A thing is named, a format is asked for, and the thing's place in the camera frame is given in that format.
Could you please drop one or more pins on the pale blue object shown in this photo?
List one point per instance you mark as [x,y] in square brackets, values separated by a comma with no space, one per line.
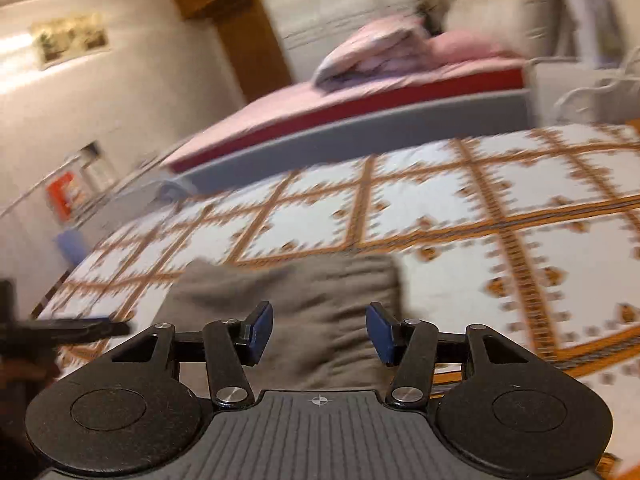
[70,247]

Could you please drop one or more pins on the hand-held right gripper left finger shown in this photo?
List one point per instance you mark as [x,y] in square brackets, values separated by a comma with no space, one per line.
[260,330]

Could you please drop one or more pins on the beige cushion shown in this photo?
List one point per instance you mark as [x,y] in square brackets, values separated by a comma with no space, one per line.
[500,10]

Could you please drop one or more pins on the pink pillow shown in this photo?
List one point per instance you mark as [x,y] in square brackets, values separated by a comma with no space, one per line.
[465,45]

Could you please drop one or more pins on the grey bed frame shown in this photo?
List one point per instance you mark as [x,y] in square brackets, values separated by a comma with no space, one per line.
[350,135]

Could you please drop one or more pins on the framed wall picture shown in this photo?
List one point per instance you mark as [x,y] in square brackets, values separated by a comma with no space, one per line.
[70,40]

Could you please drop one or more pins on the orange patterned white bedsheet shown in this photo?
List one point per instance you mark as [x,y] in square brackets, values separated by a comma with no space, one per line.
[500,210]

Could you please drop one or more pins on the wooden door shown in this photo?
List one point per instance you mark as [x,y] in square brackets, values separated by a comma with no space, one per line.
[240,45]

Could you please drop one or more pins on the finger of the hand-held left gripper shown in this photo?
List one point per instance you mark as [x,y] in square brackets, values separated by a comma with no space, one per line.
[65,331]

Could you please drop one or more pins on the red paper bag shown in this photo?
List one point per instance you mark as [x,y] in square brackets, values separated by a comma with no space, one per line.
[60,195]

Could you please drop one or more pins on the pink sheeted mattress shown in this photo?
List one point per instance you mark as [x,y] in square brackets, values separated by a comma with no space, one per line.
[300,105]

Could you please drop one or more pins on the grey-brown fleece pants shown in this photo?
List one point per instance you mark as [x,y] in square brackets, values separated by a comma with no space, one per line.
[325,300]

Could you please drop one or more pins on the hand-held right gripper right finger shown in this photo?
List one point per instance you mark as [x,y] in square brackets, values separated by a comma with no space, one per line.
[382,335]

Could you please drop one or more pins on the white wardrobe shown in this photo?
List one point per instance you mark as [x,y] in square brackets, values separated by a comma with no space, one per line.
[340,5]

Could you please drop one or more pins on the folded pink quilt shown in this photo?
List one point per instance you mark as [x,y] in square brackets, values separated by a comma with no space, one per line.
[375,50]

